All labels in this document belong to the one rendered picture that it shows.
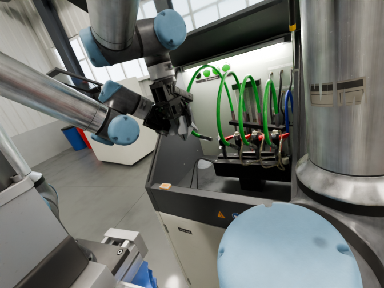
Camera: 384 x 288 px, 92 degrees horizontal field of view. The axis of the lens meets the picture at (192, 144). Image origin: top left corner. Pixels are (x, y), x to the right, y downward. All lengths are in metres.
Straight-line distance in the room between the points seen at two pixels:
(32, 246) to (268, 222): 0.23
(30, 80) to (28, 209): 0.29
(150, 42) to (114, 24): 0.13
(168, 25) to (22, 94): 0.31
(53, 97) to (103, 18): 0.19
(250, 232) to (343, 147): 0.12
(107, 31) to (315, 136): 0.34
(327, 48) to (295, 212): 0.15
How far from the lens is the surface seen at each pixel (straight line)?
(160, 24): 0.47
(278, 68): 1.04
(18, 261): 0.25
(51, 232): 0.26
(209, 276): 1.28
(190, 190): 0.84
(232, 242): 0.22
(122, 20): 0.35
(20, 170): 0.63
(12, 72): 0.48
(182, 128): 0.61
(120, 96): 0.62
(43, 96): 0.47
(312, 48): 0.21
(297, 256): 0.20
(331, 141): 0.23
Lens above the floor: 1.43
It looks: 22 degrees down
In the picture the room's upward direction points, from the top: 16 degrees counter-clockwise
